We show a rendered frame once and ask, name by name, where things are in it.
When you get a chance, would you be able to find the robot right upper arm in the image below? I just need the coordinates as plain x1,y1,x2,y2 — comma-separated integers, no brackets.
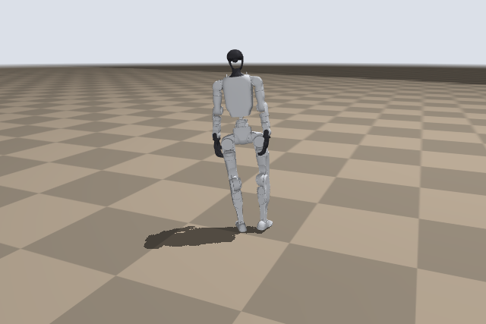
250,76,265,112

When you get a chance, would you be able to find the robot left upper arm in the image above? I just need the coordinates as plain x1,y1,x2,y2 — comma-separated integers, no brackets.
213,80,223,115

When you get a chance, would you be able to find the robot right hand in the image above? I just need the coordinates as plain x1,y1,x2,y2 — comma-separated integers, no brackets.
257,130,270,156

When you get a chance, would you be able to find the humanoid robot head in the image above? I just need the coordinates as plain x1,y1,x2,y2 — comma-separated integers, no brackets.
227,49,244,77

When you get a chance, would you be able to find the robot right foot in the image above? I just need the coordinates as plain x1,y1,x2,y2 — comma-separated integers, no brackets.
257,219,273,230

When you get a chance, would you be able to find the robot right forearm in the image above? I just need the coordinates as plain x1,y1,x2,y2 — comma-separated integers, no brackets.
260,102,271,136

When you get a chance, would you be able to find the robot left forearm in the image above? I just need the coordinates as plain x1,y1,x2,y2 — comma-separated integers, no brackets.
212,107,222,139

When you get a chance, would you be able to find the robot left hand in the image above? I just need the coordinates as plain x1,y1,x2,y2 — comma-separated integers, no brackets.
213,133,223,158

